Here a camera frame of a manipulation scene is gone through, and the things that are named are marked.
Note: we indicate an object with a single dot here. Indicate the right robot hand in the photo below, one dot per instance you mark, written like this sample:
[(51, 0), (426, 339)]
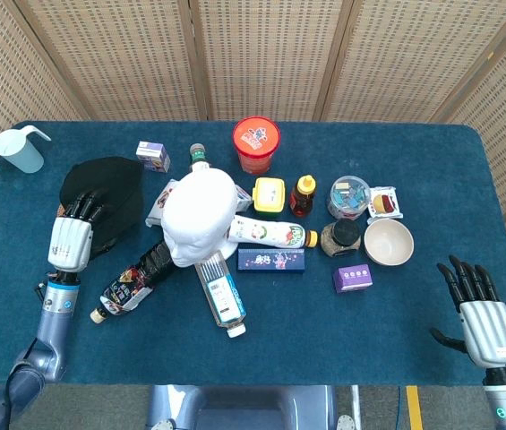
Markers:
[(487, 329)]

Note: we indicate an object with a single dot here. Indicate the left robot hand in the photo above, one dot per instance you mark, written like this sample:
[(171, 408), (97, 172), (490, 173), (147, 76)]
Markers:
[(70, 239)]

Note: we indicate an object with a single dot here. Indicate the black baseball cap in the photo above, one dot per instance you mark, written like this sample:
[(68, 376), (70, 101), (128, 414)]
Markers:
[(114, 192)]

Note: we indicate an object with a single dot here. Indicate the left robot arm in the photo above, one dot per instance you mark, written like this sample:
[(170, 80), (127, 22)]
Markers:
[(55, 313)]

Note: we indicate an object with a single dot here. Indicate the white foam mannequin head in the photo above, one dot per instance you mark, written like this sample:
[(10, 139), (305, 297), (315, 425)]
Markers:
[(194, 210)]

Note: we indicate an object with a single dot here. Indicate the clear round plastic container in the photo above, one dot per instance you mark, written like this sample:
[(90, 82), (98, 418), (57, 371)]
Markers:
[(349, 197)]

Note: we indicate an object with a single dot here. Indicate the dark tea bottle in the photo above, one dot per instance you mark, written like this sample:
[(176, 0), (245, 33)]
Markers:
[(131, 286)]

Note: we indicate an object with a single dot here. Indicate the white snack bag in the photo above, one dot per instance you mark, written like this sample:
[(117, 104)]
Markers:
[(159, 206)]

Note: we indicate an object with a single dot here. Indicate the pale blue plastic pitcher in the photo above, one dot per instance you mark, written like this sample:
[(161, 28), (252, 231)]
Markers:
[(19, 152)]

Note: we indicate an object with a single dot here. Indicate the purple white carton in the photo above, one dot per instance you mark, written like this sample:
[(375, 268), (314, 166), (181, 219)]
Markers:
[(153, 157)]

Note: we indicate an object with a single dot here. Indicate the beige bowl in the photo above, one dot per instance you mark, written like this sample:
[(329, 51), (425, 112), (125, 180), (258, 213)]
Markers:
[(389, 242)]

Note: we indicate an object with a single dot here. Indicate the purple soap box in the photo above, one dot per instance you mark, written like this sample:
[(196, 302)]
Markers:
[(353, 277)]

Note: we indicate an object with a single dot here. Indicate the green capped bottle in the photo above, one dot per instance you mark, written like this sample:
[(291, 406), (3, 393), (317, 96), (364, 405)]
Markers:
[(199, 157)]

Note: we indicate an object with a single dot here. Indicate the red yellow snack packet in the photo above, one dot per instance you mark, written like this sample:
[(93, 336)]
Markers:
[(384, 202)]

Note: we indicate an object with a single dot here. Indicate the clear bottle blue label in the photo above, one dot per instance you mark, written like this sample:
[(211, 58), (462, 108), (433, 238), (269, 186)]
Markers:
[(223, 295)]

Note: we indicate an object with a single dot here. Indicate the blue tablecloth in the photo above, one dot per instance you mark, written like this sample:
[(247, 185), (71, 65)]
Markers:
[(324, 336)]

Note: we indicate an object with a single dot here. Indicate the glass jar black lid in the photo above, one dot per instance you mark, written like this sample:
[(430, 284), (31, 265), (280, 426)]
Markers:
[(342, 235)]

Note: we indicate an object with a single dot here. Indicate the small white blue carton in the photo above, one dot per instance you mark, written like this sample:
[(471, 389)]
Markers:
[(243, 197)]

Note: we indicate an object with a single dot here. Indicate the white floral bottle yellow cap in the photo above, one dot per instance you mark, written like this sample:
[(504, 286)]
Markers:
[(270, 233)]

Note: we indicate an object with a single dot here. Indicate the long dark blue box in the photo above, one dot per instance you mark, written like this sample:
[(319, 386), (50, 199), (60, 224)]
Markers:
[(270, 260)]

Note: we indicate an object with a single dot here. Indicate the green container yellow lid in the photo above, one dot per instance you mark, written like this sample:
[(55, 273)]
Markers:
[(269, 193)]

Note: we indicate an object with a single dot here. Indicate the orange instant noodle tub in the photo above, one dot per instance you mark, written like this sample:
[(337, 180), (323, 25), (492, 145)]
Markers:
[(256, 141)]

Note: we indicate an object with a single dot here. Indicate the honey bottle yellow cap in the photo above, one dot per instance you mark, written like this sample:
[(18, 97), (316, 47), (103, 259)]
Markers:
[(302, 199)]

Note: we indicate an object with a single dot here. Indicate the blue-grey robot torso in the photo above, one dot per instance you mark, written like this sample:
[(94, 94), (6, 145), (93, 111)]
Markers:
[(239, 410)]

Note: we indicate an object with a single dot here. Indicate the woven folding screen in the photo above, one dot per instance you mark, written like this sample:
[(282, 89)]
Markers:
[(270, 58)]

